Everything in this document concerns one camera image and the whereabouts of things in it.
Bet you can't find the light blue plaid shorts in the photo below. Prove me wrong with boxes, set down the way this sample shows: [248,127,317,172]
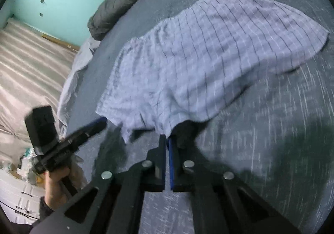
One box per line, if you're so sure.
[96,0,329,142]

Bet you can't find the person's left hand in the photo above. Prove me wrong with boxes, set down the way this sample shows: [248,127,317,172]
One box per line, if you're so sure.
[45,162,84,210]

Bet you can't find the white drawer cabinet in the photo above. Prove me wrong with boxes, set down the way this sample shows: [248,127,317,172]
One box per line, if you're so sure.
[0,169,45,225]

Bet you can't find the blue patterned bed cover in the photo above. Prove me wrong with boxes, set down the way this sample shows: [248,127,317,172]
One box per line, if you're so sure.
[68,0,333,233]

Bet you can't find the light grey sheet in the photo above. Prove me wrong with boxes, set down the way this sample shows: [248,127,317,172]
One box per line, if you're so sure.
[57,37,101,138]

